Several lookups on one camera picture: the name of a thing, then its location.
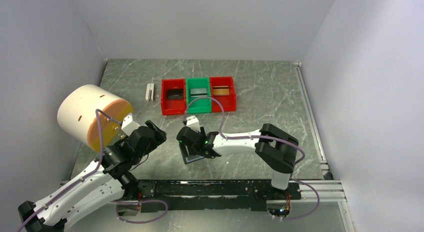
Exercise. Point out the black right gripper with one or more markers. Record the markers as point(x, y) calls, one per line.
point(202, 131)

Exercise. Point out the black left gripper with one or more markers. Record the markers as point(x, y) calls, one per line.
point(160, 135)

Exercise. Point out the black leather card holder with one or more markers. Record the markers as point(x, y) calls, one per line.
point(188, 154)

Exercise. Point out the red plastic bin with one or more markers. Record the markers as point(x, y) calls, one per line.
point(172, 107)
point(229, 102)

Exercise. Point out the green plastic bin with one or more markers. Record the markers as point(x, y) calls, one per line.
point(202, 105)

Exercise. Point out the gold card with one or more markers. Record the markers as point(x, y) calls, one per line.
point(220, 90)

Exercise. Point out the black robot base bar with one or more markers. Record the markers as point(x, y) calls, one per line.
point(253, 194)

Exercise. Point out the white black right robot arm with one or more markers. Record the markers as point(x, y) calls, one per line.
point(275, 147)

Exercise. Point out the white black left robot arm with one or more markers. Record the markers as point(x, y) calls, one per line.
point(106, 179)

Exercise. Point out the black card in bin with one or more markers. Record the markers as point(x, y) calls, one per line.
point(175, 94)

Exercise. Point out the silver card in bin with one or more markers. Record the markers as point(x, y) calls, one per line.
point(198, 92)

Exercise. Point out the small white clip block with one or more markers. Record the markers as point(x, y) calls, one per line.
point(150, 92)

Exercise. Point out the white orange cylinder drum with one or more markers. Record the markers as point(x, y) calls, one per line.
point(77, 113)

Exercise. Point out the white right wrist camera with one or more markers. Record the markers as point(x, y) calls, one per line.
point(193, 123)

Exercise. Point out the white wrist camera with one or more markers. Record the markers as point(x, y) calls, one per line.
point(129, 125)
point(193, 123)

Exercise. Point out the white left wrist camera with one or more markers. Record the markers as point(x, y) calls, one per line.
point(129, 125)

